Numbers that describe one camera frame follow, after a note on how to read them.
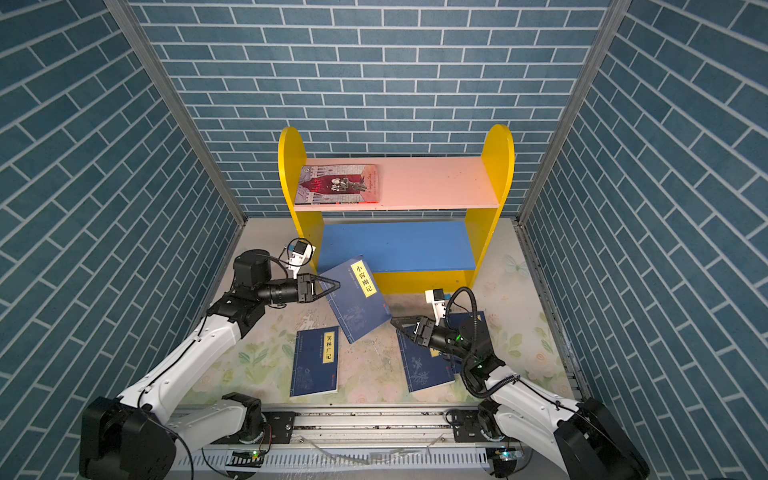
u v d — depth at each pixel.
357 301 0.74
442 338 0.67
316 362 0.84
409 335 0.66
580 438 0.42
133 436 0.40
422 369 0.83
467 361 0.61
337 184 0.72
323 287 0.71
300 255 0.69
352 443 0.72
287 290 0.65
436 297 0.72
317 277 0.69
